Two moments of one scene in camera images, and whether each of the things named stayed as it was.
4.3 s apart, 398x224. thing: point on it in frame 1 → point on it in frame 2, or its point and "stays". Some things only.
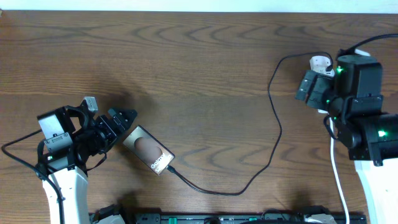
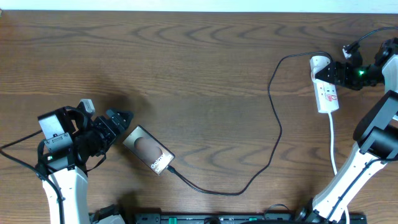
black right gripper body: (322, 93) → (356, 77)
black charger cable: (278, 119) stays
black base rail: (204, 218) stays
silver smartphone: (148, 149) stays
